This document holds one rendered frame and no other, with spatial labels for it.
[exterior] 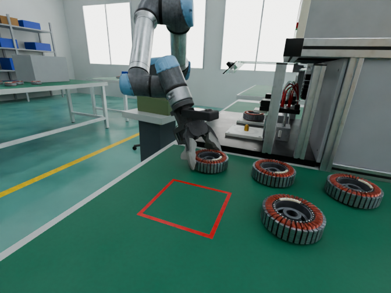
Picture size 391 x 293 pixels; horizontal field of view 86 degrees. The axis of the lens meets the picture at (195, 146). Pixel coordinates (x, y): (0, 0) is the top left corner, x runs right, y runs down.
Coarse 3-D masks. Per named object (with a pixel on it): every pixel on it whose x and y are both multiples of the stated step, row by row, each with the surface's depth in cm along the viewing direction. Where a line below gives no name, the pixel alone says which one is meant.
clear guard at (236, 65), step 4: (232, 64) 96; (236, 64) 101; (240, 64) 109; (268, 64) 111; (272, 64) 108; (288, 64) 96; (292, 64) 94; (296, 64) 91; (228, 68) 97; (232, 68) 102; (236, 68) 111; (224, 72) 99; (228, 72) 104; (232, 72) 113
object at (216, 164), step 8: (200, 152) 65; (208, 152) 66; (216, 152) 66; (200, 160) 59; (208, 160) 59; (216, 160) 59; (224, 160) 60; (200, 168) 60; (208, 168) 59; (216, 168) 59; (224, 168) 61
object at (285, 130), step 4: (280, 124) 86; (288, 124) 87; (276, 128) 83; (280, 128) 82; (284, 128) 82; (288, 128) 81; (276, 132) 83; (284, 132) 82; (288, 132) 82; (276, 136) 84; (284, 136) 83; (288, 136) 82; (280, 140) 84; (284, 140) 83
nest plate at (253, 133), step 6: (234, 126) 97; (240, 126) 98; (228, 132) 88; (234, 132) 88; (240, 132) 89; (246, 132) 89; (252, 132) 89; (258, 132) 90; (252, 138) 84; (258, 138) 83
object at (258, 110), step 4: (264, 100) 82; (268, 100) 83; (264, 104) 82; (268, 104) 82; (256, 108) 88; (260, 108) 83; (264, 108) 82; (268, 108) 82; (280, 108) 80; (284, 108) 80; (288, 108) 80; (292, 108) 81; (260, 112) 84; (264, 112) 83; (280, 112) 81; (284, 112) 80; (288, 112) 80; (292, 112) 79; (296, 112) 79; (284, 116) 84; (284, 120) 82; (284, 124) 82
